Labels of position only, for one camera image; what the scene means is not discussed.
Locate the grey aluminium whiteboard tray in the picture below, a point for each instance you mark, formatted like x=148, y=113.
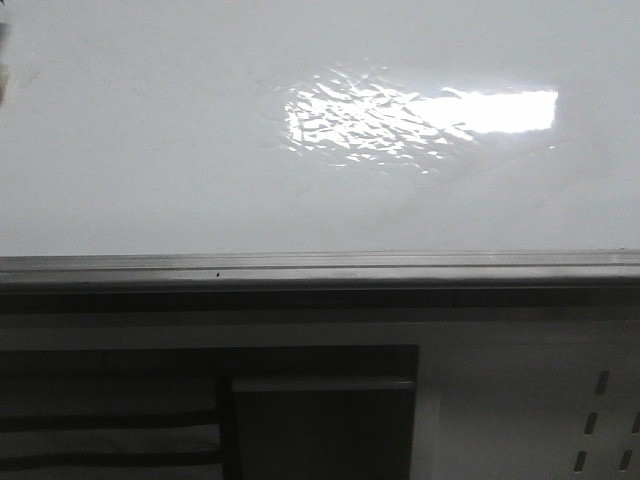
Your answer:
x=319, y=280

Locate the dark slatted cabinet front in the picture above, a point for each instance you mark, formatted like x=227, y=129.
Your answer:
x=152, y=414

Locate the dark grey box panel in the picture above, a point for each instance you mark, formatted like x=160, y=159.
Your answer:
x=325, y=427

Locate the white marker with tape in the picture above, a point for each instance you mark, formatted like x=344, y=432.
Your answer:
x=2, y=75

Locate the white perforated metal panel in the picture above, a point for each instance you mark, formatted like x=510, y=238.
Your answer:
x=537, y=400

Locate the white glossy whiteboard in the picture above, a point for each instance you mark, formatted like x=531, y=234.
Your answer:
x=172, y=127

